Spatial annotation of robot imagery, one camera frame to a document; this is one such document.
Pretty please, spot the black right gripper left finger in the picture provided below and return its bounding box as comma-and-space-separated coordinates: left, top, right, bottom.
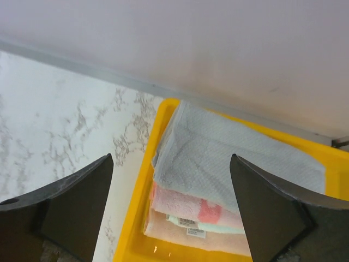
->
1, 154, 113, 261

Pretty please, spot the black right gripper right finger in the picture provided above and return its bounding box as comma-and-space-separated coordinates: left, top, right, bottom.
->
230, 154, 348, 261

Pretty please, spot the orange fox towel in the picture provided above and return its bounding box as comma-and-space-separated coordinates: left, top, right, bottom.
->
143, 209, 251, 257

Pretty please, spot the grey towel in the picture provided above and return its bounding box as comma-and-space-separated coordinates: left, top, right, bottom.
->
152, 101, 326, 212

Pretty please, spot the pink patterned towel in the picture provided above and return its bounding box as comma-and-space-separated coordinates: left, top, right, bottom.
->
149, 182, 243, 227

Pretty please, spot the mint green towel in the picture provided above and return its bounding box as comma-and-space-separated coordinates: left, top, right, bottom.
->
166, 215, 245, 234

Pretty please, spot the yellow plastic bin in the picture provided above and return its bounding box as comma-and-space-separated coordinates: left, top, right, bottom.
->
113, 99, 348, 261

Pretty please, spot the white towel label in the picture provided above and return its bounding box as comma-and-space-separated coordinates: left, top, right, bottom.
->
186, 228, 206, 239

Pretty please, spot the horizontal aluminium wall rail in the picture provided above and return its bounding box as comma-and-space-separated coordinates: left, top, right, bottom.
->
1, 38, 348, 151

